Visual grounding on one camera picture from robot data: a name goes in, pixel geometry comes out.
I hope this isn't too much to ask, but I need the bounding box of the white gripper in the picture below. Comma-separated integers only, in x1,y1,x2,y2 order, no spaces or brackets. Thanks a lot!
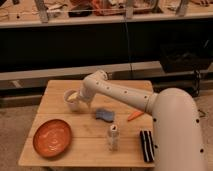
67,89,93,107

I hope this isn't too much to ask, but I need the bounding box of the white ceramic cup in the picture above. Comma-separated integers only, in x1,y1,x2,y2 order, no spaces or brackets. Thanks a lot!
64,90,80,112

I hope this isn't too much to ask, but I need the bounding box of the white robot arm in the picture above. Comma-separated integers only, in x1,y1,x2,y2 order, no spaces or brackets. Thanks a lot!
68,70,206,171

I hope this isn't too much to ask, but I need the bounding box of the blue sponge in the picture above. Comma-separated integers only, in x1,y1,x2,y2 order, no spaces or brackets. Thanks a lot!
96,108,115,122

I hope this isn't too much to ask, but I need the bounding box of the orange plate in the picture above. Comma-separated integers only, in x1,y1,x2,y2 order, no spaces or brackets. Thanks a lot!
33,119,72,158

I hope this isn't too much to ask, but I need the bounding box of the wooden table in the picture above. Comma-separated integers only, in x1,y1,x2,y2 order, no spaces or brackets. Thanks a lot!
19,80,152,168

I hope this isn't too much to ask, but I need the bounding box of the clear glass bottle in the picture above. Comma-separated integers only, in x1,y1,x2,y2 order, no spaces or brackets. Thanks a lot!
107,124,119,151

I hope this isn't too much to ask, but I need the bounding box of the orange carrot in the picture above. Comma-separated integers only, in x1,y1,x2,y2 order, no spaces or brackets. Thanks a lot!
127,111,144,121

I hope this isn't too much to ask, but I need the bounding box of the black white striped object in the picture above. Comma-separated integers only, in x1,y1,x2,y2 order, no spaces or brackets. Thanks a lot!
140,130,154,163

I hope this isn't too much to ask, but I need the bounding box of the black box on shelf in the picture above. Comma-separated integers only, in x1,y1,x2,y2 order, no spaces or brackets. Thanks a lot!
159,43,213,73

